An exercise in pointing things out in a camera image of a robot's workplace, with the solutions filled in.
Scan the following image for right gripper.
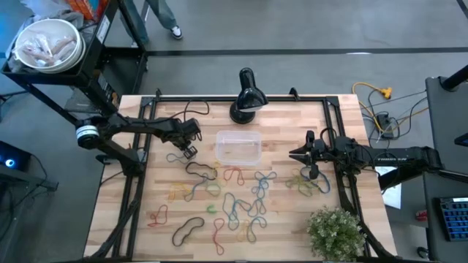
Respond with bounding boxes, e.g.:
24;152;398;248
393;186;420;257
288;129;339;180

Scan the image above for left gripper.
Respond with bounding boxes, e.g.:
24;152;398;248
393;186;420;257
170;118;203;161

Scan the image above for pile of coloured rubber bands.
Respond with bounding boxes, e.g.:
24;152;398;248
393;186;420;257
299;166;332;195
184;161;219;181

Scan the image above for red rubber band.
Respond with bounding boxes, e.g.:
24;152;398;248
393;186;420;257
147;204;170;228
212;217;226;256
222;167;246;186

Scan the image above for clear plastic bin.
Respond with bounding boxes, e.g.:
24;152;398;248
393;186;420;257
214;129;263;166

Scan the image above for black power strip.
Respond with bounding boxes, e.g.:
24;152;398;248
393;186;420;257
375;112;396;140

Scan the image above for black desk lamp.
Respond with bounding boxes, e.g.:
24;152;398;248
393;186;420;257
229;66;270;125

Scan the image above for artificial potted plant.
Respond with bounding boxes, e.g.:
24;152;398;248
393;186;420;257
306;205;368;262

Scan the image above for white paper sheet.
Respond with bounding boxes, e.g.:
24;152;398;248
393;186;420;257
374;166;403;210

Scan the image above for black utility cart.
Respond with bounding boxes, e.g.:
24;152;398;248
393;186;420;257
0;0;149;123

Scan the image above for grey side desk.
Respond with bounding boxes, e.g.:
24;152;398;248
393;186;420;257
423;75;468;263

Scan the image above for person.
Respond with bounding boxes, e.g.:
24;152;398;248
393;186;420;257
122;0;184;47

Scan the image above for blue-lit keyboard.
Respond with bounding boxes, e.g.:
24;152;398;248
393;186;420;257
437;196;468;243

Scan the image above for black pole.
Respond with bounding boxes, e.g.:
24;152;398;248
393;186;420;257
439;64;468;92

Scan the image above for blue-lit computer case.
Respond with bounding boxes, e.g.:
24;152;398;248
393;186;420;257
0;140;33;175

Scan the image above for orange cardboard box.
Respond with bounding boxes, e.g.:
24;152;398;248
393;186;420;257
65;0;110;22

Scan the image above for clear plastic packets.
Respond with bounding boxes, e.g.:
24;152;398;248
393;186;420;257
17;31;78;69

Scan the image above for white bowl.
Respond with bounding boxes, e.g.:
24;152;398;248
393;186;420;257
12;18;87;75

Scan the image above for white plastic bag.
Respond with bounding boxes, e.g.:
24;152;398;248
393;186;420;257
20;0;70;19

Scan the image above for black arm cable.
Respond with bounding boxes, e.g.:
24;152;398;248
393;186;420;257
319;126;338;148
181;99;211;122

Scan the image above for yellow power cable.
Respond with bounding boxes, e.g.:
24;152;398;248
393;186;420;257
351;81;394;134

